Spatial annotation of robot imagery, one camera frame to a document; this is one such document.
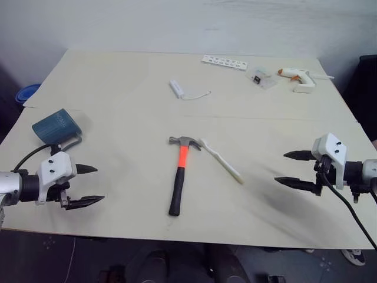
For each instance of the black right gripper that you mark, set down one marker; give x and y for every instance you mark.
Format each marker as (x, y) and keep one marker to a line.
(321, 174)

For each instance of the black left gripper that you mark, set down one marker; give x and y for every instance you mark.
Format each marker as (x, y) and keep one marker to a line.
(62, 192)

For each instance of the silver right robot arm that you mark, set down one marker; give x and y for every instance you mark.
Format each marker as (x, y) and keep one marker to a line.
(365, 174)

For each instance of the dark rounded robot base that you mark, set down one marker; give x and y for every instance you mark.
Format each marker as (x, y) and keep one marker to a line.
(182, 265)

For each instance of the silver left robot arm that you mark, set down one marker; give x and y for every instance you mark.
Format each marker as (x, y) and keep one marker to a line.
(11, 186)

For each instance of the blue blood pressure cuff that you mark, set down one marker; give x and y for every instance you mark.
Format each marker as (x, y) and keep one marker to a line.
(56, 127)

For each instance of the white toothbrush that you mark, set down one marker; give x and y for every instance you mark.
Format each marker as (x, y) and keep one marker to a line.
(224, 163)

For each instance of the white hot glue gun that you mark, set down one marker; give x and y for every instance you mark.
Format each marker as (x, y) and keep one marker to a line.
(300, 79)

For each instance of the clear plastic packet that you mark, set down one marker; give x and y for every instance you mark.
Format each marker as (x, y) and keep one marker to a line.
(262, 78)

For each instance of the white black sneaker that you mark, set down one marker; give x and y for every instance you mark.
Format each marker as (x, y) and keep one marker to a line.
(353, 256)

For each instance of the blue plastic basin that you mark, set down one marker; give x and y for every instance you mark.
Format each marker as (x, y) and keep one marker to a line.
(25, 94)

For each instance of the white power strip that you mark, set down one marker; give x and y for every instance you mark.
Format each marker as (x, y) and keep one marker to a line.
(225, 62)

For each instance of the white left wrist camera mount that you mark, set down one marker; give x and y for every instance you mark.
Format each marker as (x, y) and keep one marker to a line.
(54, 170)

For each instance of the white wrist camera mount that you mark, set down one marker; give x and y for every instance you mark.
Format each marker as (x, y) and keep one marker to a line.
(54, 170)
(332, 156)

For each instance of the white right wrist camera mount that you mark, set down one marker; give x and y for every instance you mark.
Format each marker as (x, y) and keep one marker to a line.
(332, 156)

